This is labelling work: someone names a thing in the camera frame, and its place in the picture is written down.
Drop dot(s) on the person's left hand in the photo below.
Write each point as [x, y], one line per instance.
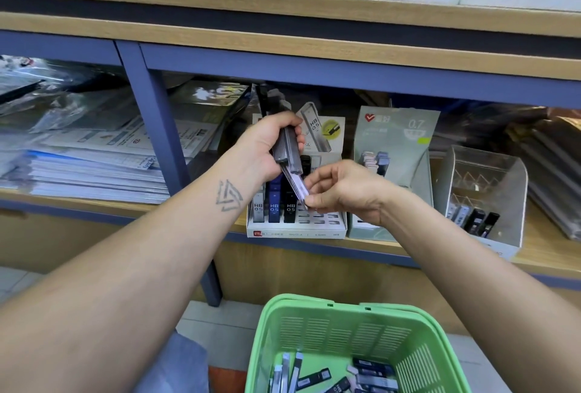
[254, 152]

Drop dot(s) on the person's right hand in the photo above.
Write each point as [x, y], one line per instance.
[349, 190]

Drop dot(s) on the bundle of lead cases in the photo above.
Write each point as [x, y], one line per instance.
[287, 148]

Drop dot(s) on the white display box red label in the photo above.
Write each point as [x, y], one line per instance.
[318, 225]

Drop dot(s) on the pale green display box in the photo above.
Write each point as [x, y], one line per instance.
[404, 129]

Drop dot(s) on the green plastic basket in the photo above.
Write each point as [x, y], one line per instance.
[363, 315]

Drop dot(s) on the clear plastic display box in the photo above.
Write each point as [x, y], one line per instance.
[495, 179]

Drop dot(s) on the pile of lead cases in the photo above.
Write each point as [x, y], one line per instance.
[372, 375]

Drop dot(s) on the person's left forearm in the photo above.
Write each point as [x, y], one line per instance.
[100, 297]

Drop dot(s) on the person's right forearm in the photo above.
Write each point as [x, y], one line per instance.
[499, 306]

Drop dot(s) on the stack of wrapped paper packs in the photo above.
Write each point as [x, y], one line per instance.
[100, 152]

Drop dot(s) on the dark plastic-wrapped packs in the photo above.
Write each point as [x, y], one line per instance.
[554, 170]

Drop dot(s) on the colourful printed mat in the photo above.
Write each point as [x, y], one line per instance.
[229, 381]

